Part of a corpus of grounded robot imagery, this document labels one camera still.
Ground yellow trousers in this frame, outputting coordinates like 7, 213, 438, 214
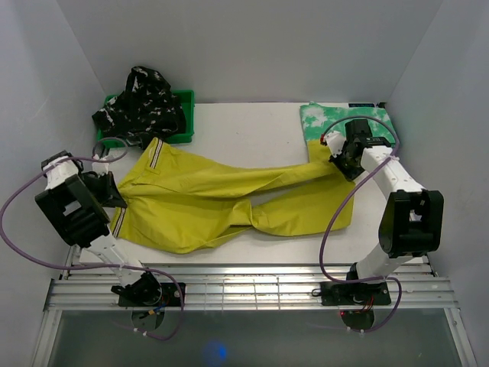
111, 139, 354, 255

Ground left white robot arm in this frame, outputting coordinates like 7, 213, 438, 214
35, 151, 163, 306

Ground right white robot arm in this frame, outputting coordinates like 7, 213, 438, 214
321, 115, 444, 304

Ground green white tie-dye folded garment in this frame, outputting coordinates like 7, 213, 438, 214
300, 102, 394, 148

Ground black white patterned garment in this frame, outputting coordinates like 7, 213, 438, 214
92, 66, 186, 149

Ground green plastic bin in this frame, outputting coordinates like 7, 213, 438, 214
92, 90, 194, 148

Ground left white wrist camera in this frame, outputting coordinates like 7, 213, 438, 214
92, 154, 112, 177

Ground aluminium rail frame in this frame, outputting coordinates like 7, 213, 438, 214
32, 243, 481, 366

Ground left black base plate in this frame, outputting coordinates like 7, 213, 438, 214
111, 282, 186, 307

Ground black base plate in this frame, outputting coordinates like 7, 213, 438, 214
319, 281, 391, 306
111, 282, 186, 307

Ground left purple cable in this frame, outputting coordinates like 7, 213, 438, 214
0, 137, 186, 341

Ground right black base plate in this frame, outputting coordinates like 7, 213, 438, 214
319, 281, 391, 306

